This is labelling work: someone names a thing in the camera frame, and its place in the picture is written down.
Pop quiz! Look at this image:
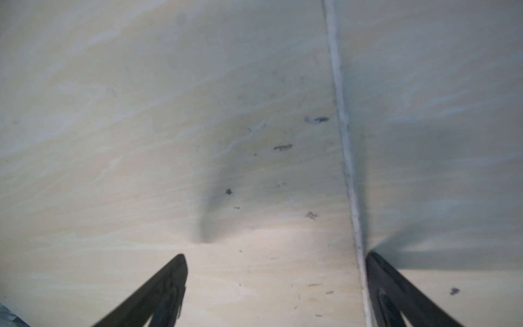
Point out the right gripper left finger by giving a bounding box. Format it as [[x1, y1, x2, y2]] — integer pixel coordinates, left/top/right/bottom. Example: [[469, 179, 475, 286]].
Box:
[[95, 254, 188, 327]]

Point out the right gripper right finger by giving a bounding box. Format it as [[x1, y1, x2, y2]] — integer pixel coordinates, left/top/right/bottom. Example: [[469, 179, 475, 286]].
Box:
[[366, 252, 461, 327]]

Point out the plywood board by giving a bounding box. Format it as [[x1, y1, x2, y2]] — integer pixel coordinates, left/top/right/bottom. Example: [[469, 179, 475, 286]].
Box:
[[1, 1, 365, 326], [338, 1, 522, 326]]

